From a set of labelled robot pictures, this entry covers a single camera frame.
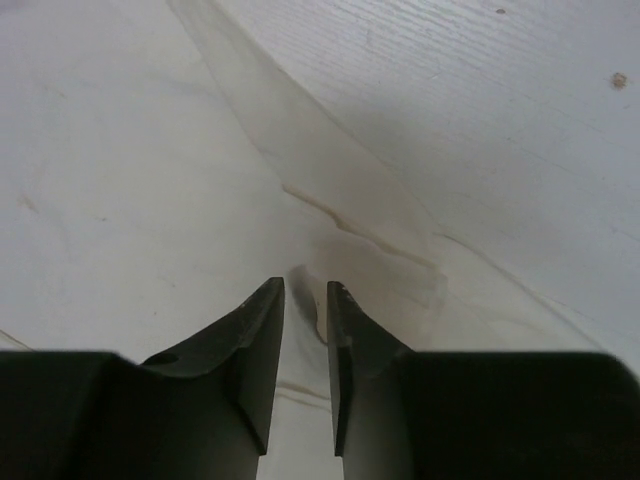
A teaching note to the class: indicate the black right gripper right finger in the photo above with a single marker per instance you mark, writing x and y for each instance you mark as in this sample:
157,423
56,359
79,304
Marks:
402,414

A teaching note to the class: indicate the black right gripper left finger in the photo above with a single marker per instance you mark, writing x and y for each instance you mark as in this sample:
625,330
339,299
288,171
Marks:
198,410

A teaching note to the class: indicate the white t shirt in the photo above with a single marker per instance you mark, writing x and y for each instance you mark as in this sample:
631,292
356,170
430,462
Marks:
136,208

